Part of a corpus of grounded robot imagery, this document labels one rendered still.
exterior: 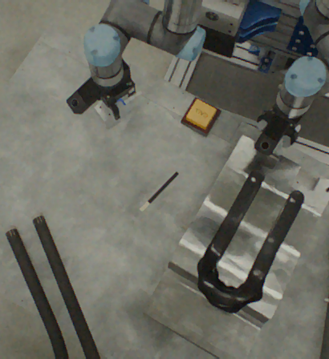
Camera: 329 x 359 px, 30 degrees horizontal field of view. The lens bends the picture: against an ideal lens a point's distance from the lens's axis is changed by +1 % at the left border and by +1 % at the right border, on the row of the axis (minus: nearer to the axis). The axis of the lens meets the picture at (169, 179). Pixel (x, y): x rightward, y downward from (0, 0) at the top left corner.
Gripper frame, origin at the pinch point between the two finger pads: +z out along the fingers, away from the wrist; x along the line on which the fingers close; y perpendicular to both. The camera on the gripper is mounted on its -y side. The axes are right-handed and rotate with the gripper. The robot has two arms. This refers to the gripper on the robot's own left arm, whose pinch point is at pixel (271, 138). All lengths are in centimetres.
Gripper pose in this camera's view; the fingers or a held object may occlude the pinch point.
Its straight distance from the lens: 159.8
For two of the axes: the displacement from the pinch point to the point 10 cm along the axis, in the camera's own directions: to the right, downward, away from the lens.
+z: -0.1, 2.7, 9.6
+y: 6.0, -7.7, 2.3
